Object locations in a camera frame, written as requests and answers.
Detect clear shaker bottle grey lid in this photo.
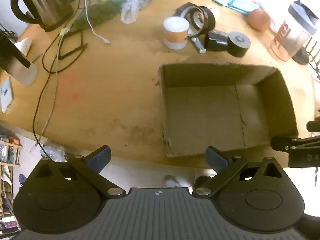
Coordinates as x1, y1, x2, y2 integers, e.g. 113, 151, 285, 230
269, 0, 320, 62

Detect wooden shelf rack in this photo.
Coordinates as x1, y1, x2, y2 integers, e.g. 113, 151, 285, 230
0, 130, 23, 230

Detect white folded paper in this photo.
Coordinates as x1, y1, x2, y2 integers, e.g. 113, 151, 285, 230
14, 38, 32, 55

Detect black cable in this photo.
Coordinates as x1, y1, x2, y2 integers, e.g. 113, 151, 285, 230
32, 0, 87, 155

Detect clear plastic bag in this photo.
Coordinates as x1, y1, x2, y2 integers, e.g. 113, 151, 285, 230
120, 0, 153, 25

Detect person's white shoe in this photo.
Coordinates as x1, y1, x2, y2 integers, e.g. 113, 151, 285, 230
164, 174, 192, 188

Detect black wire rack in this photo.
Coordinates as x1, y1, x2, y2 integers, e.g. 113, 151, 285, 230
304, 36, 320, 79

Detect crumpled clear plastic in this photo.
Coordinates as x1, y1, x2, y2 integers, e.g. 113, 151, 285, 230
41, 144, 67, 162

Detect white desk stand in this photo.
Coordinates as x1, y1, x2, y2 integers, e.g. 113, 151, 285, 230
0, 60, 38, 87

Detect small black box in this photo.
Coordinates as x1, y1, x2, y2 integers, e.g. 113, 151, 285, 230
204, 31, 229, 52

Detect black square frame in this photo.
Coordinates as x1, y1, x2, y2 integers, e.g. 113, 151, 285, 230
59, 30, 88, 61

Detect black electrical tape roll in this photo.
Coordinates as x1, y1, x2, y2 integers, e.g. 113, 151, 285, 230
186, 5, 216, 37

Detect white lidded paper cup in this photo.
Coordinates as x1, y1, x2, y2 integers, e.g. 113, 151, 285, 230
163, 16, 190, 50

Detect grey cable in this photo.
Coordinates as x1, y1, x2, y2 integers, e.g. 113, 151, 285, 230
30, 29, 69, 153

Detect silver foil wrapped bar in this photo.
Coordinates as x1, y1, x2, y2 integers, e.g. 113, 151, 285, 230
191, 37, 207, 54

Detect white blue booklet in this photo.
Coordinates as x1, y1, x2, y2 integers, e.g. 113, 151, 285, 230
0, 76, 14, 113

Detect white charging cable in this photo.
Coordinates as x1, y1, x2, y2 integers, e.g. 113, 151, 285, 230
81, 0, 111, 45

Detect dark green vegetable bag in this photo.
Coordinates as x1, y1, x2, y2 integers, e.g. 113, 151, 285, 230
71, 1, 120, 30

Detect cardboard box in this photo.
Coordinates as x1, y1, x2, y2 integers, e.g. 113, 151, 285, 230
158, 64, 299, 158

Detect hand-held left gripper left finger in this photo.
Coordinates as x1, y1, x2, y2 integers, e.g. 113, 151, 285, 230
36, 145, 125, 197

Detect orange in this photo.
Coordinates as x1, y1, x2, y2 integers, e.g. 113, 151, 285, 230
247, 9, 272, 32

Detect steel electric kettle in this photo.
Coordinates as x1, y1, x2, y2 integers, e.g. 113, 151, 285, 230
10, 0, 75, 32

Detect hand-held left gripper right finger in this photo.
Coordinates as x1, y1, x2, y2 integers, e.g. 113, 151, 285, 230
192, 146, 284, 197

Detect thick black tape roll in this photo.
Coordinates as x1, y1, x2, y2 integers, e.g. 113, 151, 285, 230
227, 31, 251, 57

